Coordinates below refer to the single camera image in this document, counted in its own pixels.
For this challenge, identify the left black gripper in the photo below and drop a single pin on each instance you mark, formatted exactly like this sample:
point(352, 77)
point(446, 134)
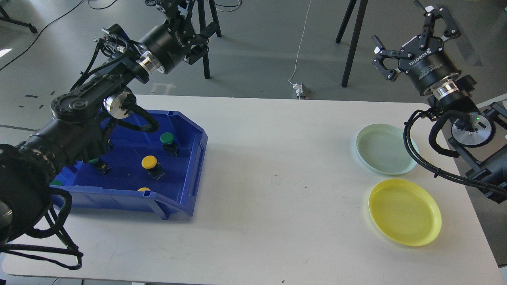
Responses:
point(168, 43)

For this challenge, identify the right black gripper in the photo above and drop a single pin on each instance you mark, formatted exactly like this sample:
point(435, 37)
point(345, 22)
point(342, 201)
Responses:
point(429, 63)

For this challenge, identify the yellow push button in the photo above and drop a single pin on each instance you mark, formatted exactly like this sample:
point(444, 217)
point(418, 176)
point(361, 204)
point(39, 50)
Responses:
point(151, 164)

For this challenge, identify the green push button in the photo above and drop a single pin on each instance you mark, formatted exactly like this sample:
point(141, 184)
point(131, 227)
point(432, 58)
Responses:
point(169, 144)
point(100, 165)

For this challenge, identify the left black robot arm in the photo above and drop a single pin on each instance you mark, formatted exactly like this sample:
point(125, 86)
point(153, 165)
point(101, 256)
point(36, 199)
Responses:
point(33, 213)

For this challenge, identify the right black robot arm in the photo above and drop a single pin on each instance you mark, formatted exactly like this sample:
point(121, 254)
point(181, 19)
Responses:
point(458, 122)

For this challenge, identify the light green plate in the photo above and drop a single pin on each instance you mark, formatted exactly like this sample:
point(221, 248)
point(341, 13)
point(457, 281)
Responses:
point(380, 147)

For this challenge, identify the yellow plate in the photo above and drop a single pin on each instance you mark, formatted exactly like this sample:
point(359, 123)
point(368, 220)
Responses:
point(404, 212)

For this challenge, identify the green button at bin corner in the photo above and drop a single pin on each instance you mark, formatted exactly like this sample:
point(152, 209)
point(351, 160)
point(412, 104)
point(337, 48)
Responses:
point(56, 183)

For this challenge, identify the black tripod left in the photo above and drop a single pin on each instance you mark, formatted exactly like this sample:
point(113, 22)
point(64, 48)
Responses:
point(201, 52)

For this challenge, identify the black tripod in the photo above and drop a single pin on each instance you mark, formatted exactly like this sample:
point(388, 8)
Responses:
point(201, 52)
point(356, 35)

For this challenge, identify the black tripod right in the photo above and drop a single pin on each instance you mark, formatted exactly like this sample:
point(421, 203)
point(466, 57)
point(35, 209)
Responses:
point(356, 35)

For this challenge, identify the white power adapter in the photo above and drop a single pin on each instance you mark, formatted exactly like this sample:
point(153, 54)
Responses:
point(301, 91)

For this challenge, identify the blue plastic bin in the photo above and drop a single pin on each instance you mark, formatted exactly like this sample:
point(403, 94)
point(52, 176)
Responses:
point(175, 192)

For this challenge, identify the black stand foot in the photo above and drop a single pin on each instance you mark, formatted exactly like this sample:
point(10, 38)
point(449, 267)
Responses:
point(6, 18)

